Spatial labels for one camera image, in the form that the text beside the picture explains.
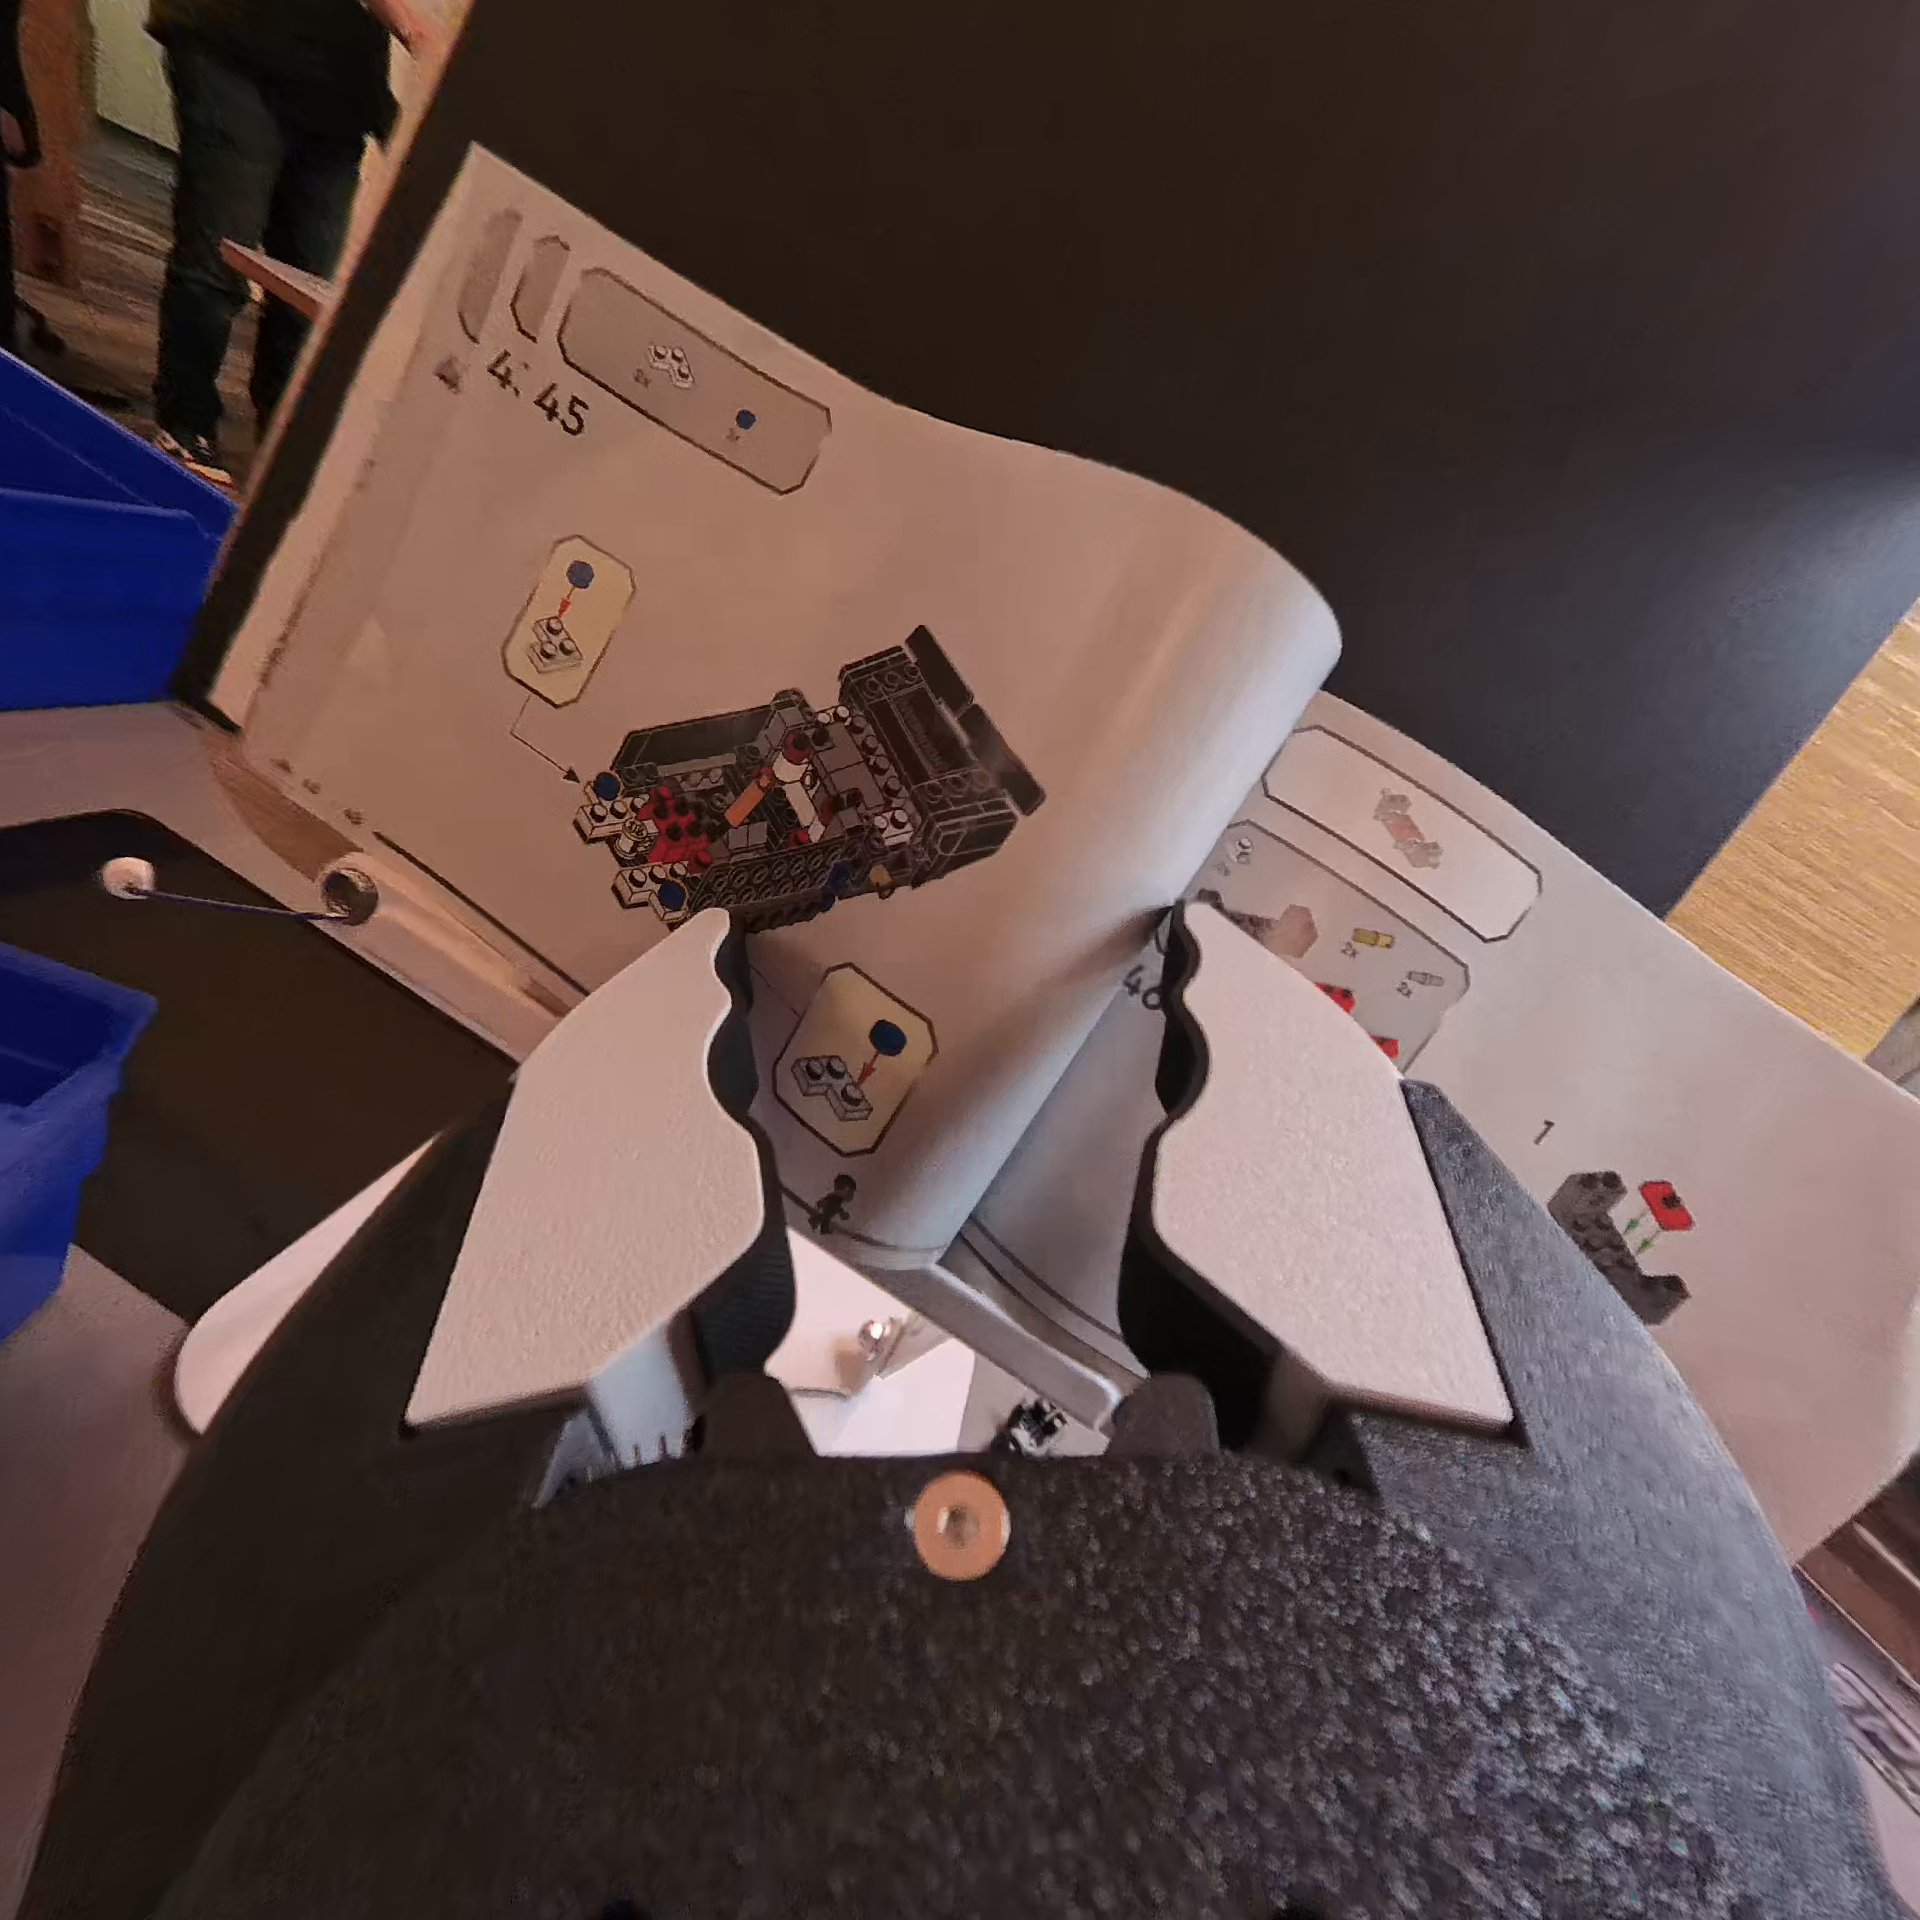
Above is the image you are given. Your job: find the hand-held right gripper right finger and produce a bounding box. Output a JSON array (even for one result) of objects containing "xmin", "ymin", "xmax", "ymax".
[{"xmin": 1117, "ymin": 900, "xmax": 1519, "ymax": 1460}]

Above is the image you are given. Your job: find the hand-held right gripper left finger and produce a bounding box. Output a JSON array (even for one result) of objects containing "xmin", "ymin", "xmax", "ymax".
[{"xmin": 406, "ymin": 910, "xmax": 807, "ymax": 1449}]

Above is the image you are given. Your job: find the white book stand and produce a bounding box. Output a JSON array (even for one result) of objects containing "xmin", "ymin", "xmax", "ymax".
[{"xmin": 174, "ymin": 810, "xmax": 1058, "ymax": 1460}]

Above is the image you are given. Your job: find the beige wooden chair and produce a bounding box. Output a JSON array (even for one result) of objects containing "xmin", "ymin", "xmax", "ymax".
[{"xmin": 1667, "ymin": 600, "xmax": 1920, "ymax": 1059}]

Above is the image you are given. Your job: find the open instruction booklet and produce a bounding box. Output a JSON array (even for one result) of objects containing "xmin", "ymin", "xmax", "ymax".
[{"xmin": 180, "ymin": 144, "xmax": 1920, "ymax": 1563}]

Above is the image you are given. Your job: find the black partition panel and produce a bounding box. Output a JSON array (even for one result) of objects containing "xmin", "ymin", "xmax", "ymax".
[{"xmin": 180, "ymin": 0, "xmax": 1920, "ymax": 918}]

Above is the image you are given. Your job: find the white cord with plug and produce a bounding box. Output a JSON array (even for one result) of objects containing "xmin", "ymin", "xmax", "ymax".
[{"xmin": 100, "ymin": 856, "xmax": 385, "ymax": 925}]

